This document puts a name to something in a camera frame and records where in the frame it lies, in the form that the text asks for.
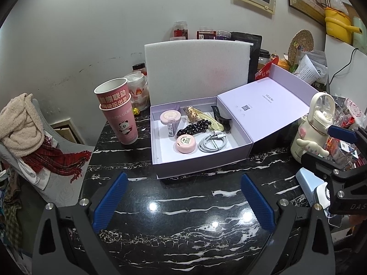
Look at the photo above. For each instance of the wooden framed board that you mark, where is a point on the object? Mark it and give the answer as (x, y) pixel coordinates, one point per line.
(67, 131)

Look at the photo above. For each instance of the printed paper leaflet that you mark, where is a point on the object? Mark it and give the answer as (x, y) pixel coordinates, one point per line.
(306, 68)

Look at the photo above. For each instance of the white foam sheet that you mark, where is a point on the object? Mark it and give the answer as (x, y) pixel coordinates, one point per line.
(197, 71)

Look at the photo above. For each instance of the cream water bottle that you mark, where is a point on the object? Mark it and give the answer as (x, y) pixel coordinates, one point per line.
(309, 131)

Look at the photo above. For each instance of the pink cartoon packet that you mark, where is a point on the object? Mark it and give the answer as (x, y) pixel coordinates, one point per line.
(352, 107)

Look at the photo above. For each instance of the round woven mat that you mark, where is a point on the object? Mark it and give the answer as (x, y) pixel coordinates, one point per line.
(301, 44)

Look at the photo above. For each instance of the white appliance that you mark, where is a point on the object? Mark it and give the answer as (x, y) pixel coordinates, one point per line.
(338, 60)

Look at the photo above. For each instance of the yellow wrapped candy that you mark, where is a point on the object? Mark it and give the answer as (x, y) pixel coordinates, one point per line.
(135, 111)

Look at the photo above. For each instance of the clear jar red label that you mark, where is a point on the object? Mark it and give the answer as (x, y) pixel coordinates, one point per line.
(180, 30)

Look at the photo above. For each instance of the red paper packet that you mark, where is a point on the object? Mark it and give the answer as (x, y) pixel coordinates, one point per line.
(265, 71)

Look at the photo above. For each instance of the pink paper cup red band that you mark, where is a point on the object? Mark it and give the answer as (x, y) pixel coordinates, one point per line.
(113, 96)

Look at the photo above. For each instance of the pale green container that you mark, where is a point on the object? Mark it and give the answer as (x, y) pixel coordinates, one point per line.
(360, 37)

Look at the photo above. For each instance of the orange spice jar black lid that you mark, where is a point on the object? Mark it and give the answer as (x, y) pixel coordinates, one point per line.
(139, 68)

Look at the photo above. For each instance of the clear plastic snack bag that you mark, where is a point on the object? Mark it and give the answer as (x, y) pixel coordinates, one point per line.
(344, 149)

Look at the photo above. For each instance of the cream fleece cloth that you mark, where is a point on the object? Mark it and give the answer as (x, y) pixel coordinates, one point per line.
(20, 126)

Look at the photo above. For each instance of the black hair claw clip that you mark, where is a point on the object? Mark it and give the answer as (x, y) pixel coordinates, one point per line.
(220, 117)

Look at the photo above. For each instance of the red plaid scarf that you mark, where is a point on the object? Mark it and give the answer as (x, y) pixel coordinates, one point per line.
(54, 160)

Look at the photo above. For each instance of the yellow pot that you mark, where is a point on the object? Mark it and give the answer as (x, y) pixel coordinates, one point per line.
(338, 25)

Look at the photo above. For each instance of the plastic bag of cups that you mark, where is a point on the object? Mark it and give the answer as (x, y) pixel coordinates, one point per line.
(137, 91)

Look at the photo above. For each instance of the lavender gift box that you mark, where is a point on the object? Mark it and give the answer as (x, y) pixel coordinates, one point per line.
(272, 106)

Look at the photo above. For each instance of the pink panda paper cup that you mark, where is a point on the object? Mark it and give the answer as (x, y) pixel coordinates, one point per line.
(122, 123)

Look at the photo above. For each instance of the purple jar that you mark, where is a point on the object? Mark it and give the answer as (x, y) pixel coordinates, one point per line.
(223, 35)

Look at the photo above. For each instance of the pale yellow hair clip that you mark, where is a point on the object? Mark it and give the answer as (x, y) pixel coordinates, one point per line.
(216, 126)

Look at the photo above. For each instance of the small lavender carton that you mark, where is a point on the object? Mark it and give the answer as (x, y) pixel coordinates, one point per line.
(171, 130)

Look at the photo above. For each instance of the pink round case green label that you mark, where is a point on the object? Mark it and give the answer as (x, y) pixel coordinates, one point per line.
(185, 143)

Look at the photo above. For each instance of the black polka dot scrunchie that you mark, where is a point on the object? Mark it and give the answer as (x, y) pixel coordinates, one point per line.
(195, 127)

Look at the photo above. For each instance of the orange snack packet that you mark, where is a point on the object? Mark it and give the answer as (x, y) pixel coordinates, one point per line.
(283, 64)

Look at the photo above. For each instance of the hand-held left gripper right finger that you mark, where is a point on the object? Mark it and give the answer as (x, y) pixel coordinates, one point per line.
(258, 203)

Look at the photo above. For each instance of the white cloth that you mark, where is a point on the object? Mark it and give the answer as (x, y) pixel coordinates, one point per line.
(28, 174)

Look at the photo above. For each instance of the light blue device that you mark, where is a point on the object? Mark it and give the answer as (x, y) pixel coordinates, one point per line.
(308, 183)

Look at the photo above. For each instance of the grey foil packet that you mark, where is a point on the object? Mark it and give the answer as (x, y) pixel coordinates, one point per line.
(321, 66)

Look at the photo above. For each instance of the person's right forearm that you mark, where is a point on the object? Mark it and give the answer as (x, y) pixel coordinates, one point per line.
(355, 240)

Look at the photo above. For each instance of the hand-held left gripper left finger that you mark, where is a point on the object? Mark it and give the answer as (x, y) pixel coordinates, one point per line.
(111, 203)

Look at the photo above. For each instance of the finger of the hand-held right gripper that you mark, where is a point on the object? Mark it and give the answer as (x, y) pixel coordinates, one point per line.
(341, 131)
(315, 161)

